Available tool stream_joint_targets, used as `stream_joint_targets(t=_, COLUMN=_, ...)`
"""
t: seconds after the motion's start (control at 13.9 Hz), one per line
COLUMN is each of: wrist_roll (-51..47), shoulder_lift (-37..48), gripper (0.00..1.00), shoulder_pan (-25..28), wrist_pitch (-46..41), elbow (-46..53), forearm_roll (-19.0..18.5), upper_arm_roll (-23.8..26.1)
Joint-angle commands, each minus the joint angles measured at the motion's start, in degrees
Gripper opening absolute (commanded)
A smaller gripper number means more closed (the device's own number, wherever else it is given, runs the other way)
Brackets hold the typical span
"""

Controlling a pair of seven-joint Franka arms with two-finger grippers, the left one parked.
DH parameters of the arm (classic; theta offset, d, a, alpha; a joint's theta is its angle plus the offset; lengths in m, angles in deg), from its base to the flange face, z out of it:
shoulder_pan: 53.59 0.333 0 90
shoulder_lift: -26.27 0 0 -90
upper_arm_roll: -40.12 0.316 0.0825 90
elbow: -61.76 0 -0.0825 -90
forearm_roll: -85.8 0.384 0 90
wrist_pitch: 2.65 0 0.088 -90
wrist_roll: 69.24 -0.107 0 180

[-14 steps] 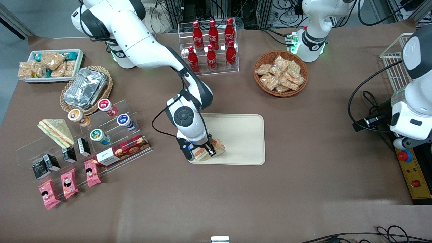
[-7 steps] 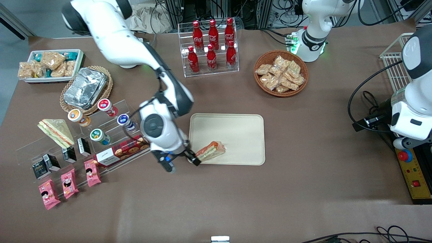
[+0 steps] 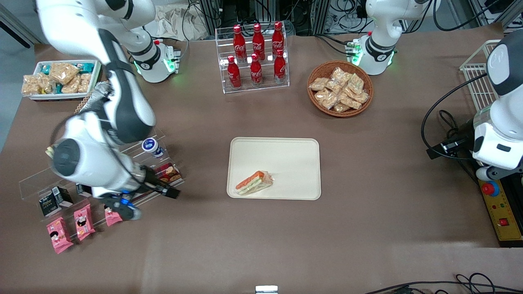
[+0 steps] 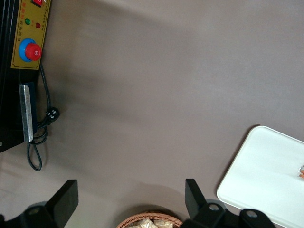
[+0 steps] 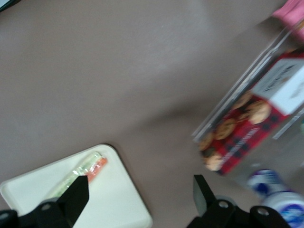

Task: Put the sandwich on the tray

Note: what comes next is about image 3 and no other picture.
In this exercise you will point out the tan cracker pack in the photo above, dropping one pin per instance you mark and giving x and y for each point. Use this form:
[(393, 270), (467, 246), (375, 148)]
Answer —
[(30, 85), (70, 85), (84, 83), (63, 71), (47, 83)]

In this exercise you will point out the white rectangular snack bin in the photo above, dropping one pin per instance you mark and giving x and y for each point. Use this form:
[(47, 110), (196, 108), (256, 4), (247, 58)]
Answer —
[(61, 97)]

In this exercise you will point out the round brown wicker basket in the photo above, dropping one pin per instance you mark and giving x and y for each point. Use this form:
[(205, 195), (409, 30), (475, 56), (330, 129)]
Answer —
[(314, 102)]

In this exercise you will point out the pink snack packet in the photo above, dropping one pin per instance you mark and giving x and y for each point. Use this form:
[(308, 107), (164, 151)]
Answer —
[(111, 217), (59, 235), (84, 222)]

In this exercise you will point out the clear acrylic stepped shelf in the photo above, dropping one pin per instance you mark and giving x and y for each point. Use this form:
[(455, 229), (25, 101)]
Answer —
[(32, 185)]

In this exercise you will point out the red plaid cookie box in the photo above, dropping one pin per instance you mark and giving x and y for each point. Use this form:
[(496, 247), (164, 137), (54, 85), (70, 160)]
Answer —
[(169, 173)]

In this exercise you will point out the teal snack packet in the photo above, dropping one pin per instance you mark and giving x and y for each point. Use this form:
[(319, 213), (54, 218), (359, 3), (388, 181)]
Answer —
[(88, 67), (45, 69)]

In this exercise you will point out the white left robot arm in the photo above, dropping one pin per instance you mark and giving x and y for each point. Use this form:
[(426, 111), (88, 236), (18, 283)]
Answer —
[(380, 24)]

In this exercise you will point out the aluminium equipment frame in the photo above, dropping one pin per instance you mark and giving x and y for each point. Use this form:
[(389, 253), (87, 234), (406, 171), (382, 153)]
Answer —
[(310, 12)]

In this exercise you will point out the small black carton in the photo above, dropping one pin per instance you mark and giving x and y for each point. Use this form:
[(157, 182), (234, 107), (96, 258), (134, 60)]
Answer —
[(83, 188), (63, 197), (49, 204)]

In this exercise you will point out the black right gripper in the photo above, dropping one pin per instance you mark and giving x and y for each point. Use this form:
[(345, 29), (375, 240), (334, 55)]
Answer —
[(152, 181)]

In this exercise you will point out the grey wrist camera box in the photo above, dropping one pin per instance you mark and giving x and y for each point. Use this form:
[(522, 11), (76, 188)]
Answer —
[(488, 173), (122, 206)]

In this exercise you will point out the tan snack pack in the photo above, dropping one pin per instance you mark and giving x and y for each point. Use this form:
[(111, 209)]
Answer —
[(355, 83), (326, 99), (318, 84), (341, 107), (334, 86), (340, 75), (361, 97), (349, 101)]

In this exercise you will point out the crumpled white plastic sheet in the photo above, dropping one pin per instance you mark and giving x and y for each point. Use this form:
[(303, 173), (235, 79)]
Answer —
[(171, 22)]

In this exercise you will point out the black control box yellow panel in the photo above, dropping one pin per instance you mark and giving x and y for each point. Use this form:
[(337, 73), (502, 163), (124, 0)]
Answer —
[(504, 208)]

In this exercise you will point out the triangle sandwich orange filling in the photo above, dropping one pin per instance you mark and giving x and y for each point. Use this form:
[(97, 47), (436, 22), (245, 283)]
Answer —
[(253, 183)]

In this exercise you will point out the clear acrylic bottle rack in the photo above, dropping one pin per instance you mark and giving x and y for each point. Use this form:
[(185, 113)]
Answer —
[(282, 83)]

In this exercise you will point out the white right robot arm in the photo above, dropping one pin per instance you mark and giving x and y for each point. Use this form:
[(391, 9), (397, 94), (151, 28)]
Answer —
[(122, 106)]

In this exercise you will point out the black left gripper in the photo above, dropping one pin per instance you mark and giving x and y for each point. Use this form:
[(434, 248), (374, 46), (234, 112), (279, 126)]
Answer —
[(463, 134)]

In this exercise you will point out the stacked foil containers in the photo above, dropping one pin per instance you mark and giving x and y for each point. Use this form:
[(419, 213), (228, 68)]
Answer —
[(98, 93)]

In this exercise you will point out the cream rectangular tray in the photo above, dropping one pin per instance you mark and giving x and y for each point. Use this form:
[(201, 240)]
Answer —
[(286, 159)]

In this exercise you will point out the blue lid yogurt cup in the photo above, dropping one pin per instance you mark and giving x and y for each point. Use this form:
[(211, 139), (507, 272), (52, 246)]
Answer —
[(152, 147)]

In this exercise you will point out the red cola bottle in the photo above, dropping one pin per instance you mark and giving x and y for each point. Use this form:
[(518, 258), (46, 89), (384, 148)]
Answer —
[(234, 73), (239, 43), (278, 38), (258, 41), (256, 71), (280, 67)]

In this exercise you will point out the small silver metal block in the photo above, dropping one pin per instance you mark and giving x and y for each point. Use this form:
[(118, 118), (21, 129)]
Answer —
[(266, 290)]

